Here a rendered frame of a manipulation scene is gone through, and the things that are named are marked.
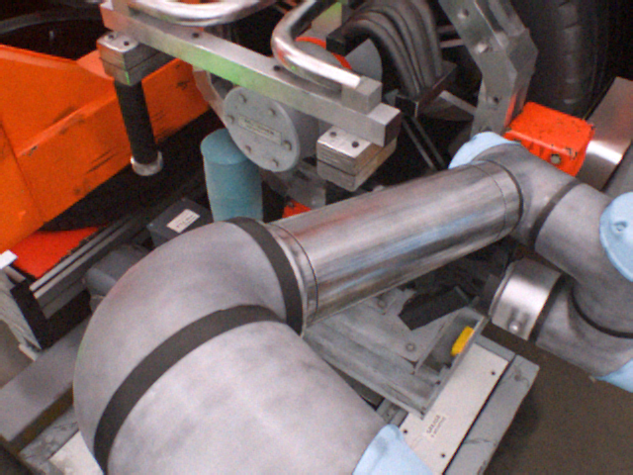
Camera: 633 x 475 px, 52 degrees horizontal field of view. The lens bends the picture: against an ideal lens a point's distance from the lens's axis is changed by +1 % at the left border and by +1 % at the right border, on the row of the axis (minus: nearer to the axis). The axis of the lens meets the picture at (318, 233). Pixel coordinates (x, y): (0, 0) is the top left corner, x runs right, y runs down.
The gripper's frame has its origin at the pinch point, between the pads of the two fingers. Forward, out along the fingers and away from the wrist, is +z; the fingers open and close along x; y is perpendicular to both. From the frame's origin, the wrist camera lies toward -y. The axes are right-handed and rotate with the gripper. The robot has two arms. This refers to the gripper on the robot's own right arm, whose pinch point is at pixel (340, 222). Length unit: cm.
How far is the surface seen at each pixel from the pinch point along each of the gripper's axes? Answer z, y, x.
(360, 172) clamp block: -2.4, 9.2, 0.4
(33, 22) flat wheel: 126, -33, -43
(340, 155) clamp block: -0.7, 11.4, 1.6
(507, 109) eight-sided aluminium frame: -10.1, 8.4, -20.4
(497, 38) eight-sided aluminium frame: -6.9, 16.6, -20.5
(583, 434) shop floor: -38, -83, -46
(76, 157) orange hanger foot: 60, -22, -5
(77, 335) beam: 66, -70, 6
